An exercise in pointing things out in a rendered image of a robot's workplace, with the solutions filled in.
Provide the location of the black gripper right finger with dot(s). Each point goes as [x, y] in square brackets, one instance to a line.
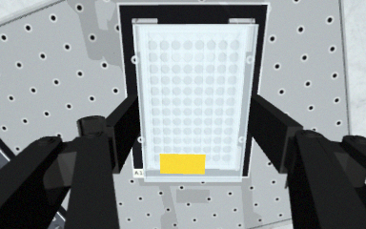
[323, 194]

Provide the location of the black rectangular frame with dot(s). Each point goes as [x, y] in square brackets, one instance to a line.
[188, 13]

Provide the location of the grey perforated breadboard plate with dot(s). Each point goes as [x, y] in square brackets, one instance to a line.
[61, 61]

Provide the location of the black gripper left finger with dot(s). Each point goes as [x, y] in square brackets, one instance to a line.
[34, 183]

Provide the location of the clear plastic lid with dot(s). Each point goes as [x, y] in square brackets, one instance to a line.
[194, 85]

